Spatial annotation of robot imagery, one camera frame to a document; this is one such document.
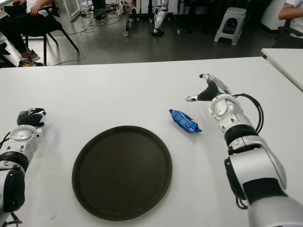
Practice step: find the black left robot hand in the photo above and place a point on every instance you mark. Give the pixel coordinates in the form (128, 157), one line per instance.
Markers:
(30, 118)

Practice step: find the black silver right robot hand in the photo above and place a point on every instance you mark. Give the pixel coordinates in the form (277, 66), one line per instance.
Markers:
(210, 92)

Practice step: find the blue Oreo cookie packet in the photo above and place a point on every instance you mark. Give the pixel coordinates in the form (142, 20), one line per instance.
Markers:
(184, 120)

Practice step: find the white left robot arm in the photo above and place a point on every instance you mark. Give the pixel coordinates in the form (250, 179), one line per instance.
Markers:
(21, 144)

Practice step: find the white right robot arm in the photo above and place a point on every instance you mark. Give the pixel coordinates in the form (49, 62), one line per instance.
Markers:
(253, 165)

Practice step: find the black chair at edge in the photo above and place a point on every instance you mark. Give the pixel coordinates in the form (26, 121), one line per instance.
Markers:
(3, 52)

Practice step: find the white side table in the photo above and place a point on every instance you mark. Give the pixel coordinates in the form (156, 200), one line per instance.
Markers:
(286, 61)

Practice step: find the grey plastic stool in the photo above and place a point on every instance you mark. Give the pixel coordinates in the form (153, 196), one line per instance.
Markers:
(234, 13)

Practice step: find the white humanoid robot leg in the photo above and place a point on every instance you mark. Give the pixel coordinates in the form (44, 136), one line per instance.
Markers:
(159, 17)

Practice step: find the seated person black trousers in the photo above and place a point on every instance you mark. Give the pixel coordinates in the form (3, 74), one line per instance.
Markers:
(11, 28)

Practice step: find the black office chair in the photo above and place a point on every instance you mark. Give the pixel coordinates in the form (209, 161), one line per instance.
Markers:
(286, 35)

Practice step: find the round dark brown tray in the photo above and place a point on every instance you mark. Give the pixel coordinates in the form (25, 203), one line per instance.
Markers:
(122, 173)

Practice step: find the black wheeled metal stand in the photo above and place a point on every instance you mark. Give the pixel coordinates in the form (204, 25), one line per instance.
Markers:
(126, 21)

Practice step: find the person in white shirt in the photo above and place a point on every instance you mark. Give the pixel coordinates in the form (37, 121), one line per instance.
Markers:
(297, 21)

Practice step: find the white framed glass panel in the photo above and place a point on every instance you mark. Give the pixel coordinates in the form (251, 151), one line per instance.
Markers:
(75, 15)

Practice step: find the black metal frame chair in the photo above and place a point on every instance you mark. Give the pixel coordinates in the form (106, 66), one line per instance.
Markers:
(50, 26)

